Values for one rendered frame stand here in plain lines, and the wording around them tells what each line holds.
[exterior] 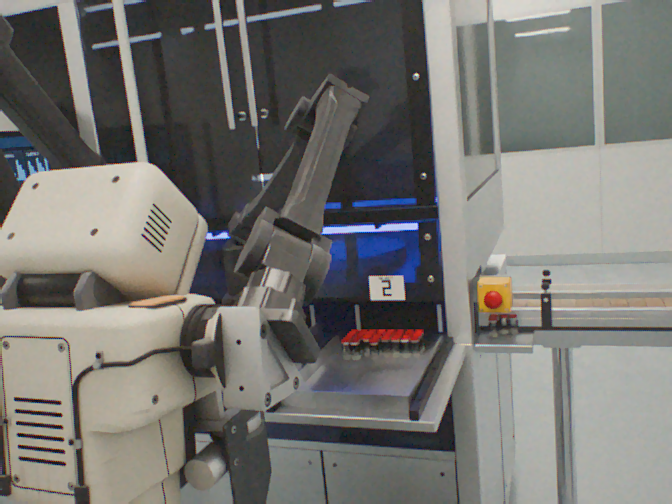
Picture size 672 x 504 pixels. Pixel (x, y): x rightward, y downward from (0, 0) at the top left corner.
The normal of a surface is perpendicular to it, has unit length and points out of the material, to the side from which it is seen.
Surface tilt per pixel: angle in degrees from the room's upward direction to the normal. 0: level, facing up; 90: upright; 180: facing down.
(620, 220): 90
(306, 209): 54
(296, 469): 90
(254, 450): 90
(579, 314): 90
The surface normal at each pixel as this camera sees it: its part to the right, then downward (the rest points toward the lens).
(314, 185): 0.45, -0.52
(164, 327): 0.93, -0.03
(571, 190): -0.33, 0.21
